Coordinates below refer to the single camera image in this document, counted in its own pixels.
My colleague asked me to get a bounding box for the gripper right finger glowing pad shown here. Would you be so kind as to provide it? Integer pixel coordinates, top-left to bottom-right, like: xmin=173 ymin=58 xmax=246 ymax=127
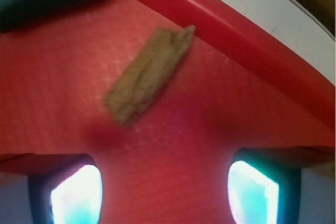
xmin=227 ymin=146 xmax=335 ymax=223

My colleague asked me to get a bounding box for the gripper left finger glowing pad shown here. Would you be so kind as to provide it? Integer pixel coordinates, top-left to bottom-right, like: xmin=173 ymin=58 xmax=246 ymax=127
xmin=1 ymin=153 xmax=102 ymax=223

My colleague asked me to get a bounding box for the brown wood chip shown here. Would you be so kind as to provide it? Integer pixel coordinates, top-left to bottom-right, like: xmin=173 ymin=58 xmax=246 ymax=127
xmin=103 ymin=25 xmax=196 ymax=125

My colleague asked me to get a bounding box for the red plastic tray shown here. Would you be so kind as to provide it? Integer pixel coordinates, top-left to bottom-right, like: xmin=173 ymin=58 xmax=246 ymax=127
xmin=1 ymin=0 xmax=335 ymax=223

